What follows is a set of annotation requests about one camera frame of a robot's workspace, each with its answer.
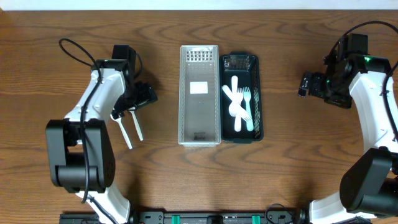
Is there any white plastic fork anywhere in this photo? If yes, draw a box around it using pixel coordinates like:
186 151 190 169
234 88 243 132
222 85 248 121
243 87 254 131

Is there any black plastic perforated basket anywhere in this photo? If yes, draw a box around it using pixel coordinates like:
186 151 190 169
220 52 264 143

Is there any white plastic spoon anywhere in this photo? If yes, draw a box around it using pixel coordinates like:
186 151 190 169
110 115 133 149
229 75 238 116
129 107 144 141

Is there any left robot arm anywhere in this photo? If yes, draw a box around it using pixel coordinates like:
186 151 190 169
45 58 156 223

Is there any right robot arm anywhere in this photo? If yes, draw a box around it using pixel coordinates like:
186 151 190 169
298 54 397 223

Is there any clear plastic perforated basket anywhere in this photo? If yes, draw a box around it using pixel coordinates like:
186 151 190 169
178 45 221 147

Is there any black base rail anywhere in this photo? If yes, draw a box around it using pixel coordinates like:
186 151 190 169
58 205 310 224

